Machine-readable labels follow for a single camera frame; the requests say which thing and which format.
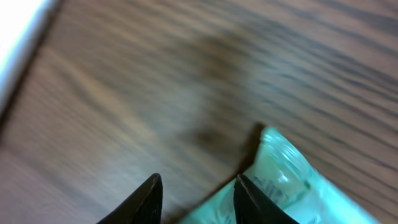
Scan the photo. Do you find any teal snack packet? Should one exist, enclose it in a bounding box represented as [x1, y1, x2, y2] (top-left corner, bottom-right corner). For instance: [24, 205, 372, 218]
[181, 127, 377, 223]

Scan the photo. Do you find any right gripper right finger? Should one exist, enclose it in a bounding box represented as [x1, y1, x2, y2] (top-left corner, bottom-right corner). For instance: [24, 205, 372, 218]
[233, 174, 298, 224]

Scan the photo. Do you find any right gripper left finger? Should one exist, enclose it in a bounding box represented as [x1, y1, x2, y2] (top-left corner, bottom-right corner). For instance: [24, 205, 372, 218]
[98, 173, 163, 224]

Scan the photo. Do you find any white cream tube gold cap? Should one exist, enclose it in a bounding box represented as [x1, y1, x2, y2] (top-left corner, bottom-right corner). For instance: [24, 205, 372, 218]
[1, 0, 58, 111]

